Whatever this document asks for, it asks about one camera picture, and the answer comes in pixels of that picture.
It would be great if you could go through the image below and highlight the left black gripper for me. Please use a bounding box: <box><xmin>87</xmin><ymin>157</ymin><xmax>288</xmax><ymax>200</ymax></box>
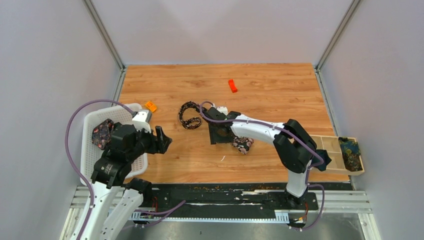
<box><xmin>127</xmin><ymin>123</ymin><xmax>173</xmax><ymax>161</ymax></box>

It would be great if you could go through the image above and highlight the black pink rose tie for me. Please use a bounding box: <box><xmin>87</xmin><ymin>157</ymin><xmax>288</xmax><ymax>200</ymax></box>
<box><xmin>178</xmin><ymin>100</ymin><xmax>255</xmax><ymax>156</ymax></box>

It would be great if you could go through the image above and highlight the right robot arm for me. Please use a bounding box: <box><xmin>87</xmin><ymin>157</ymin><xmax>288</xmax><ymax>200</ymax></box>
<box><xmin>200</xmin><ymin>107</ymin><xmax>330</xmax><ymax>209</ymax></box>

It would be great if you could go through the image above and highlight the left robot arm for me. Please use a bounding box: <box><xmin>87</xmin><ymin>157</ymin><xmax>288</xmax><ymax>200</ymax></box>
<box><xmin>71</xmin><ymin>123</ymin><xmax>173</xmax><ymax>240</ymax></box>

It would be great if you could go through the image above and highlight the orange plastic block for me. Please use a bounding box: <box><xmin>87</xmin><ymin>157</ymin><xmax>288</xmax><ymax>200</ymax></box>
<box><xmin>144</xmin><ymin>101</ymin><xmax>158</xmax><ymax>113</ymax></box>

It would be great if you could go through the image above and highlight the red plastic block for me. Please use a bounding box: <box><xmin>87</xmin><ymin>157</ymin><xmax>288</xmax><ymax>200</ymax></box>
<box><xmin>228</xmin><ymin>79</ymin><xmax>238</xmax><ymax>93</ymax></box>

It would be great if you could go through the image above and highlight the dark floral tie in basket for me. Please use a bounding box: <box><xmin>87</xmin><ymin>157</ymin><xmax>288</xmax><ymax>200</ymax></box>
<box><xmin>91</xmin><ymin>118</ymin><xmax>115</xmax><ymax>150</ymax></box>

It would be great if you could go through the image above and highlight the white perforated plastic basket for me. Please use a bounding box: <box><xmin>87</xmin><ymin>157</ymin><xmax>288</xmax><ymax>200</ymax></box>
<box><xmin>80</xmin><ymin>103</ymin><xmax>148</xmax><ymax>181</ymax></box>

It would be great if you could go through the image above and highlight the dark teal tie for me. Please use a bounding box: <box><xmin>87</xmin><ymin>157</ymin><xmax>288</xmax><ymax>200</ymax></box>
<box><xmin>316</xmin><ymin>149</ymin><xmax>332</xmax><ymax>172</ymax></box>

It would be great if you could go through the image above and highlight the blue gold patterned tie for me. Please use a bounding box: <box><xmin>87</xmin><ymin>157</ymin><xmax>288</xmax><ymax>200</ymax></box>
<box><xmin>338</xmin><ymin>137</ymin><xmax>363</xmax><ymax>172</ymax></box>

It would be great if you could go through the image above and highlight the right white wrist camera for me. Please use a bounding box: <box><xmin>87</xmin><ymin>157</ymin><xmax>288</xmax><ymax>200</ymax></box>
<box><xmin>215</xmin><ymin>106</ymin><xmax>229</xmax><ymax>116</ymax></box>

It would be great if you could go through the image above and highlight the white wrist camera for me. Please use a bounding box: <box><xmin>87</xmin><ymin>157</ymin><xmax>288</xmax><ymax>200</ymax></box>
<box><xmin>131</xmin><ymin>109</ymin><xmax>152</xmax><ymax>133</ymax></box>
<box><xmin>215</xmin><ymin>106</ymin><xmax>229</xmax><ymax>116</ymax></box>

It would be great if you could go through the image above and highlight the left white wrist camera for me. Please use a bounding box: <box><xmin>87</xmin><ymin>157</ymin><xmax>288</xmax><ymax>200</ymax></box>
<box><xmin>131</xmin><ymin>109</ymin><xmax>152</xmax><ymax>133</ymax></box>

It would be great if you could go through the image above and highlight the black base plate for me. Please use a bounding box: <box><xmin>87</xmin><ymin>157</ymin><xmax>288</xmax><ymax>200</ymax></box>
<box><xmin>140</xmin><ymin>183</ymin><xmax>319</xmax><ymax>220</ymax></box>

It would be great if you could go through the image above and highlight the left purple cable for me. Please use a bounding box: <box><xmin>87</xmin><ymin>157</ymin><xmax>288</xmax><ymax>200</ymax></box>
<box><xmin>64</xmin><ymin>99</ymin><xmax>137</xmax><ymax>240</ymax></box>

